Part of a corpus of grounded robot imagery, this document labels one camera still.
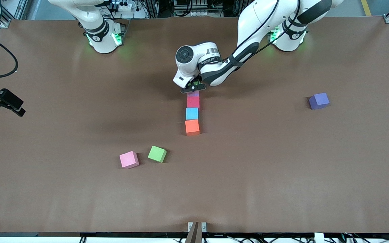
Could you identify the purple foam cube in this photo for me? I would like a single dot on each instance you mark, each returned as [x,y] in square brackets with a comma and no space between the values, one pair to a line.
[319,100]

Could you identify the white power strip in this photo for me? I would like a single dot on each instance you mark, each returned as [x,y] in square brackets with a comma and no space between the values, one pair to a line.
[123,6]

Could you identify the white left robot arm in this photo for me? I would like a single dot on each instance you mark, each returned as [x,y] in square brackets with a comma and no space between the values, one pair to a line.
[258,20]

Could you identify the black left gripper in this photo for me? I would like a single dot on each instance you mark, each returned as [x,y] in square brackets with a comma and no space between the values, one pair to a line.
[198,78]

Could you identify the orange foam cube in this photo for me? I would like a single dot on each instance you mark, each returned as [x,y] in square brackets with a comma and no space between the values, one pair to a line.
[192,127]

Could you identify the white terminal block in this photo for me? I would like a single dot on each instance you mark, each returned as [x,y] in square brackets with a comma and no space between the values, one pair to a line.
[199,13]

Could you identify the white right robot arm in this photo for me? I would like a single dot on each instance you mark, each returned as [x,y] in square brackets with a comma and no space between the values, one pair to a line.
[103,37]

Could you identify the metal table edge bracket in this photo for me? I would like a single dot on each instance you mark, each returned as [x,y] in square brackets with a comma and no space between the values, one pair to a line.
[204,226]

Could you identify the blue foam cube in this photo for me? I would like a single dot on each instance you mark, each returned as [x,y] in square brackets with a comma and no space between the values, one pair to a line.
[191,113]

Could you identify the red foam cube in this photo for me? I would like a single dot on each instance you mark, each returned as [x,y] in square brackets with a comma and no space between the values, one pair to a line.
[193,102]

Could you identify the pink foam cube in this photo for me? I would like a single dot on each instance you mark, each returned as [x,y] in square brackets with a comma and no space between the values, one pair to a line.
[129,159]
[193,94]

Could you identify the brown table cover sheet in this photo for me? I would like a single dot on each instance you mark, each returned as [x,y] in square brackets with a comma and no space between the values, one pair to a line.
[194,189]

